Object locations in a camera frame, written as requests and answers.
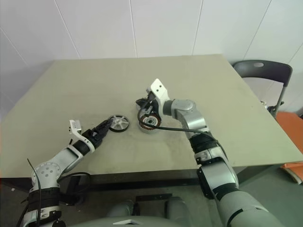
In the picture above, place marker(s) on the dark grey plastic chair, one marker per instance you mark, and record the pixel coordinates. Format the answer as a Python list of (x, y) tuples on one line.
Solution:
[(260, 71)]

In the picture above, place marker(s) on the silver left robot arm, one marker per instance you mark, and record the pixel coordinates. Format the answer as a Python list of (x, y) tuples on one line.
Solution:
[(64, 156)]

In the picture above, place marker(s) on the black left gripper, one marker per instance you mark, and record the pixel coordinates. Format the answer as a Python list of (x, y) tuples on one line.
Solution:
[(94, 134)]

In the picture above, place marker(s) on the silver spoked rotor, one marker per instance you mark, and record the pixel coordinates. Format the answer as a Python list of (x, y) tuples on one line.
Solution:
[(119, 121)]

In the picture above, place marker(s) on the orange and white object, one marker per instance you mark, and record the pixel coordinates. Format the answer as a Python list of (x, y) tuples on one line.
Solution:
[(293, 171)]

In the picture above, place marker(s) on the orange seat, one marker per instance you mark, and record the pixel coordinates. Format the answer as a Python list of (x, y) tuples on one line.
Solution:
[(291, 127)]

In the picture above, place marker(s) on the white round motor housing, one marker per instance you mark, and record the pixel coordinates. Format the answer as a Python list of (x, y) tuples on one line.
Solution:
[(149, 121)]

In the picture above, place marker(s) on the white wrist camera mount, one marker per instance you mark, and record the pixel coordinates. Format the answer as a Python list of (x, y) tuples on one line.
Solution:
[(159, 88), (75, 126)]

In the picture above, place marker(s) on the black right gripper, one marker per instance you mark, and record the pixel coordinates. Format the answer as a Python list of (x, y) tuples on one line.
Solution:
[(152, 106)]

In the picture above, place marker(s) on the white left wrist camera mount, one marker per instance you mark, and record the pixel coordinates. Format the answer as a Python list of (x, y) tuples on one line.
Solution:
[(75, 126)]

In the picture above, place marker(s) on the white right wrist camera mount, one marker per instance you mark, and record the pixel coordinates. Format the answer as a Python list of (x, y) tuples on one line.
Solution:
[(159, 88)]

